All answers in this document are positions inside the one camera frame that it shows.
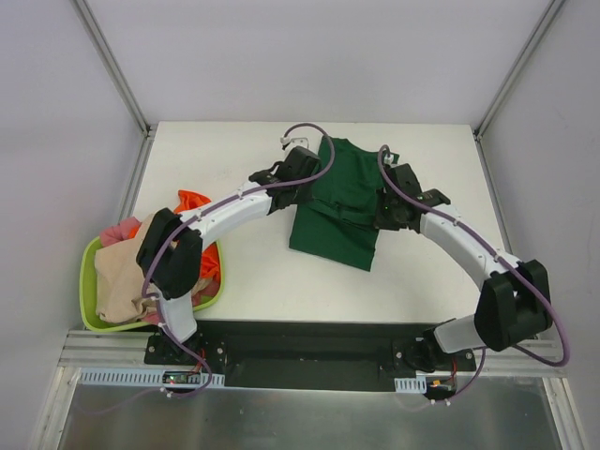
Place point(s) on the lime green plastic basket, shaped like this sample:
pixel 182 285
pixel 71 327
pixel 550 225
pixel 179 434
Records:
pixel 88 295

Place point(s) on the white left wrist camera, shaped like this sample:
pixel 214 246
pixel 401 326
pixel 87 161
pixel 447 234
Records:
pixel 289 143

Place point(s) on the aluminium front rail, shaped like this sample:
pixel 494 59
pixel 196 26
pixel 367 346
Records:
pixel 87 349

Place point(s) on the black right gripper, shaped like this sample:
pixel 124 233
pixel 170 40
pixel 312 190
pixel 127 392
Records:
pixel 391 217

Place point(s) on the white cable duct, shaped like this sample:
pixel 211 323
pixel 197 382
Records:
pixel 415 385
pixel 127 377

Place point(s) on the orange t-shirt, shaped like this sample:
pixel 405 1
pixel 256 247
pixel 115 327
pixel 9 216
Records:
pixel 136 231

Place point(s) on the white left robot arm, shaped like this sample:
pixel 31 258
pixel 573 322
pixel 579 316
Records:
pixel 172 250

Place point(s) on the left aluminium frame post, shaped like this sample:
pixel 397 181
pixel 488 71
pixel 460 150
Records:
pixel 105 53

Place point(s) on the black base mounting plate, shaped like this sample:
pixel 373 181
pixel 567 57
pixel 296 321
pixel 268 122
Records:
pixel 328 356

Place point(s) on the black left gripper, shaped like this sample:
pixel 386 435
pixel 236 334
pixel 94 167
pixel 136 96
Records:
pixel 291 196

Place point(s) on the right white cable duct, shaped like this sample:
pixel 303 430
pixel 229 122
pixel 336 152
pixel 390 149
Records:
pixel 415 385

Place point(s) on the right aluminium frame post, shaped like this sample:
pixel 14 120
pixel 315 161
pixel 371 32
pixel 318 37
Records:
pixel 549 15

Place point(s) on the left white cable duct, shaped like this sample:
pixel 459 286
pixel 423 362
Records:
pixel 127 377

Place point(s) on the pink t-shirt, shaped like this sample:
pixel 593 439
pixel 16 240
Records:
pixel 204 292

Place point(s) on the aluminium frame post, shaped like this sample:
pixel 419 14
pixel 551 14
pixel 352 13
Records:
pixel 105 53
pixel 549 15

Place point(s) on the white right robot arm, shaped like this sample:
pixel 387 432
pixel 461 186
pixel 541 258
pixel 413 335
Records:
pixel 507 311

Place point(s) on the beige t-shirt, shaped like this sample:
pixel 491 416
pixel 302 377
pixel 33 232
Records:
pixel 119 290

